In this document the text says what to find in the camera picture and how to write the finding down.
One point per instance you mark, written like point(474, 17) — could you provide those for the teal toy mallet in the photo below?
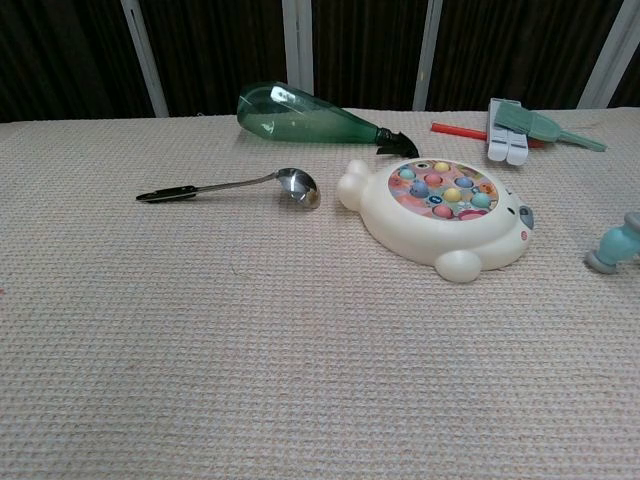
point(614, 246)

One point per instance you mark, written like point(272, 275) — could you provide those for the white folding stand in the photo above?
point(507, 147)

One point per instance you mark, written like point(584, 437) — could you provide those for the white fish toy game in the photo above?
point(450, 240)

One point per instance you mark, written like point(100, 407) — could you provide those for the white metal frame post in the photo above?
point(297, 45)
point(607, 55)
point(427, 55)
point(145, 60)

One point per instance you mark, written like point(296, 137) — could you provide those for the teal dustpan brush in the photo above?
point(525, 122)

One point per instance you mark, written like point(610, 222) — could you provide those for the red stick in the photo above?
point(457, 129)

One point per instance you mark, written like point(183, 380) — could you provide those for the green spray bottle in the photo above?
point(300, 122)

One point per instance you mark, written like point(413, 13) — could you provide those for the beige woven table cloth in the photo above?
point(250, 325)

